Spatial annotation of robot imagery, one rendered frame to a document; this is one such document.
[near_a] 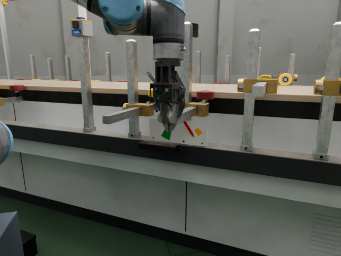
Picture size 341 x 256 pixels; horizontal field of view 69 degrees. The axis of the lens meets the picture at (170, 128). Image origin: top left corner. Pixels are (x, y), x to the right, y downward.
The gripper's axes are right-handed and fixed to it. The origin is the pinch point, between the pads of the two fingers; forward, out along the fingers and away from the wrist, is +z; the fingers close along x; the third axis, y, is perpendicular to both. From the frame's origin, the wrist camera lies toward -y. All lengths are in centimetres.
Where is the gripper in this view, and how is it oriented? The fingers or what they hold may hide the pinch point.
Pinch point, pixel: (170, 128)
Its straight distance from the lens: 78.1
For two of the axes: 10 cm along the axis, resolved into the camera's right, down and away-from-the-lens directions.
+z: -0.1, 9.8, 1.9
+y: -3.9, 1.7, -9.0
